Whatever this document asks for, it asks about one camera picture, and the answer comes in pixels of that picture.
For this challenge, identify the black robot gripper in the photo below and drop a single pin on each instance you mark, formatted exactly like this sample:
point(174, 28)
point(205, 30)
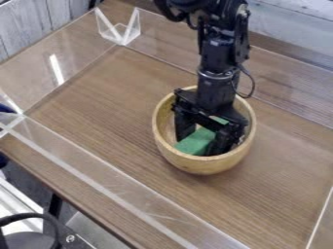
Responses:
point(210, 100)

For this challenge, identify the green rectangular block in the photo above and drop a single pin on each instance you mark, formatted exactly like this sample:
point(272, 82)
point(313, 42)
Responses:
point(194, 145)

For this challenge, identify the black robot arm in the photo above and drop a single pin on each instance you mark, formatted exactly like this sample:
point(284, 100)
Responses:
point(221, 22)

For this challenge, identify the brown wooden bowl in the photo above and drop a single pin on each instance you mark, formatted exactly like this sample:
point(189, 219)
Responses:
point(196, 164)

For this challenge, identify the clear acrylic front barrier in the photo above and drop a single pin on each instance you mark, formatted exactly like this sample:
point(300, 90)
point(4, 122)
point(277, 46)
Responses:
point(149, 206)

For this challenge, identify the black table leg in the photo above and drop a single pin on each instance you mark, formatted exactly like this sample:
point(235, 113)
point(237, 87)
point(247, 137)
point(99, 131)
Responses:
point(55, 206)

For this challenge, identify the clear acrylic corner bracket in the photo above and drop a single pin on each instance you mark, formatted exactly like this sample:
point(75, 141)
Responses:
point(120, 33)

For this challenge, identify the grey metal base plate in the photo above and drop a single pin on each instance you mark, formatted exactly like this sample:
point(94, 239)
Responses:
point(70, 240)

